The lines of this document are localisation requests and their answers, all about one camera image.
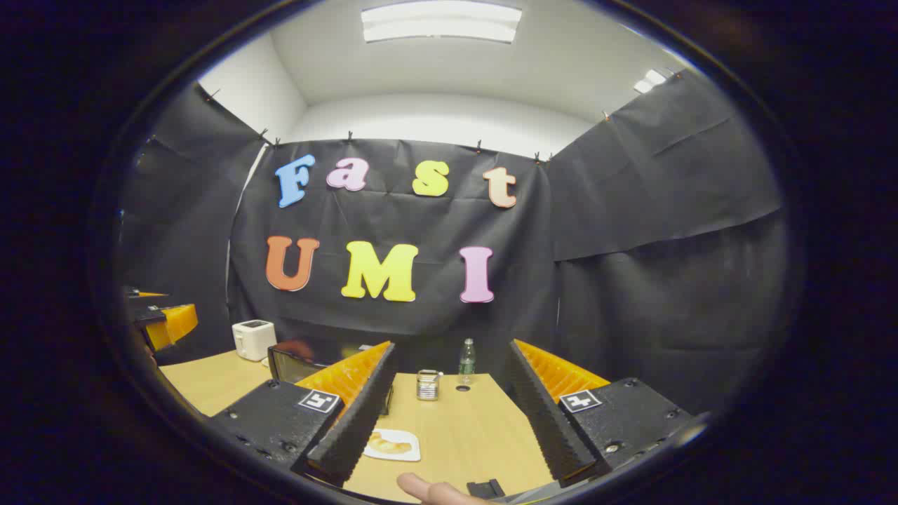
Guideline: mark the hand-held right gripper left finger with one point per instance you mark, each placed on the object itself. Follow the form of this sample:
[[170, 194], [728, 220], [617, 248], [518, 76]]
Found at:
[[358, 428]]

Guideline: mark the white toaster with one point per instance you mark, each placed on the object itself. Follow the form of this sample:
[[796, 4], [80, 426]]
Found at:
[[252, 340]]

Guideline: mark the white plate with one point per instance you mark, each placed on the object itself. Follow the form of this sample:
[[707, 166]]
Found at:
[[410, 456]]

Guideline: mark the black electric oven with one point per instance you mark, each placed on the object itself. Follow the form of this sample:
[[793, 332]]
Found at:
[[295, 361]]

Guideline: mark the small ceiling light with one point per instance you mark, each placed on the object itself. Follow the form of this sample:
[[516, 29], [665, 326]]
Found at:
[[649, 81]]

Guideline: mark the black backdrop cloth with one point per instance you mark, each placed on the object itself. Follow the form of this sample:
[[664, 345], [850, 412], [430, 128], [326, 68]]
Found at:
[[631, 245]]

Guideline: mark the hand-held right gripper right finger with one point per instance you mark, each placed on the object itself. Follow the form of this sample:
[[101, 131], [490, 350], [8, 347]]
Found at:
[[544, 421]]

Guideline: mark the long ceiling light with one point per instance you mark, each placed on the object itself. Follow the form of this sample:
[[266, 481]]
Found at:
[[440, 21]]

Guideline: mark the golden croissant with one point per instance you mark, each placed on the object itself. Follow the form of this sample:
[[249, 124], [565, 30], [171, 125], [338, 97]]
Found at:
[[389, 443]]

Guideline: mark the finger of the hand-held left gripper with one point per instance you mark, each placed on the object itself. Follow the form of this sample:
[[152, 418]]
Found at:
[[172, 324], [144, 296]]

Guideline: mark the green plastic bottle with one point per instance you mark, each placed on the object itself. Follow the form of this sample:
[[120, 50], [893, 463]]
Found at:
[[467, 365]]

